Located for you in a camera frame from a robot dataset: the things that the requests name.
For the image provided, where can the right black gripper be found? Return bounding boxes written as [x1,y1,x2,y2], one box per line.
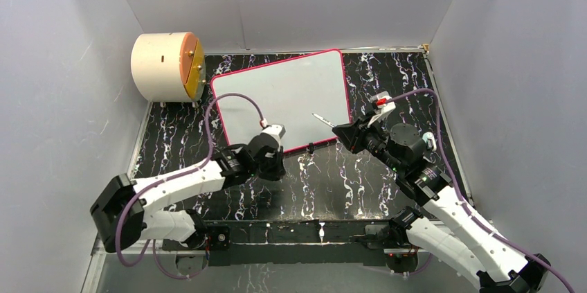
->
[332,111,404,175]

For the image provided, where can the white whiteboard marker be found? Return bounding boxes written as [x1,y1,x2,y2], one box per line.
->
[312,113,335,128]

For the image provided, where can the pink framed whiteboard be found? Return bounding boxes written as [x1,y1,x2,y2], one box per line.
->
[210,49,352,152]

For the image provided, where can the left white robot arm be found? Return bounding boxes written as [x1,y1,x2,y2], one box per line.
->
[90,129,285,253]

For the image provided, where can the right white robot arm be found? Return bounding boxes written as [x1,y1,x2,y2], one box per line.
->
[332,118,548,292]

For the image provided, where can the cream cylindrical drawer box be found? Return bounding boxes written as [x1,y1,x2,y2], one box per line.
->
[131,32,207,103]

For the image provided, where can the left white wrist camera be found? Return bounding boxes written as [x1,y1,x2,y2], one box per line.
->
[260,118,286,145]

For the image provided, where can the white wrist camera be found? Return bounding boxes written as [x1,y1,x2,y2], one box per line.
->
[365,91,396,127]
[260,118,286,145]

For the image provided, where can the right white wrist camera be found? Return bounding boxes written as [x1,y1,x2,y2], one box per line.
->
[365,91,396,127]

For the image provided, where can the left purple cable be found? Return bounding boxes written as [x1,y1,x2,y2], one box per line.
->
[115,93,269,281]

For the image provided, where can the purple cable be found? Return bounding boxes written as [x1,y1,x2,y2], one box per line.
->
[387,88,575,293]
[115,93,269,281]

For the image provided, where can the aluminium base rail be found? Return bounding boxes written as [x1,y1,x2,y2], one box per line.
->
[82,220,478,292]

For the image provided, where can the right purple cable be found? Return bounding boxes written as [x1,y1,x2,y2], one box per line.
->
[387,88,575,293]

